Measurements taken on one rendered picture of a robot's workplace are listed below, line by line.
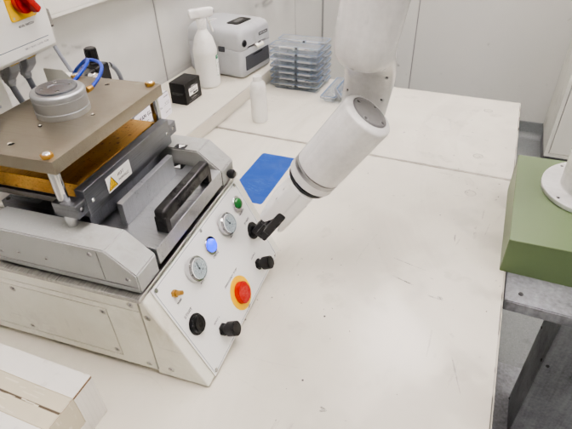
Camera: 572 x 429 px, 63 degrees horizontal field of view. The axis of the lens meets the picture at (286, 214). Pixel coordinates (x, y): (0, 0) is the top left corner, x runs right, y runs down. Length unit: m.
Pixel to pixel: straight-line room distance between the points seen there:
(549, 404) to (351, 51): 1.15
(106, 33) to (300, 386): 1.18
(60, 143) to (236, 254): 0.35
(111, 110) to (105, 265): 0.24
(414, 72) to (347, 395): 2.63
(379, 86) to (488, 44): 2.35
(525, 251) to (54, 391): 0.82
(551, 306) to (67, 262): 0.81
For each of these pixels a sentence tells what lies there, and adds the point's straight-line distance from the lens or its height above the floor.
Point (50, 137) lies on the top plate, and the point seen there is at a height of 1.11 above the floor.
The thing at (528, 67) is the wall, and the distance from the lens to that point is 3.14.
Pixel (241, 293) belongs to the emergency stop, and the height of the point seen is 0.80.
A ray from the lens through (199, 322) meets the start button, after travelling 0.75.
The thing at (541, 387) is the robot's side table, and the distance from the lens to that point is 1.47.
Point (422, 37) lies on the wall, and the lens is 3.13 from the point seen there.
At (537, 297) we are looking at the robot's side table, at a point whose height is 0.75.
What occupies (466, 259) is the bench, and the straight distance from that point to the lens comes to 1.02.
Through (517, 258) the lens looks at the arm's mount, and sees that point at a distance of 1.00.
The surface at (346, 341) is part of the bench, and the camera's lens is 0.83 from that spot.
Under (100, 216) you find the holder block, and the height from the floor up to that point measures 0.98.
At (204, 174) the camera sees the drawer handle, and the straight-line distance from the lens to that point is 0.79.
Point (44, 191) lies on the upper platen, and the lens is 0.77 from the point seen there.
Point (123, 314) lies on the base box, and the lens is 0.74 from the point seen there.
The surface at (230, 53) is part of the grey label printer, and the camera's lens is 1.72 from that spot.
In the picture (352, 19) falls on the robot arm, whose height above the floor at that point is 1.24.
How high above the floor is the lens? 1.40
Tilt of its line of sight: 37 degrees down
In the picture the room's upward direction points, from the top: 2 degrees counter-clockwise
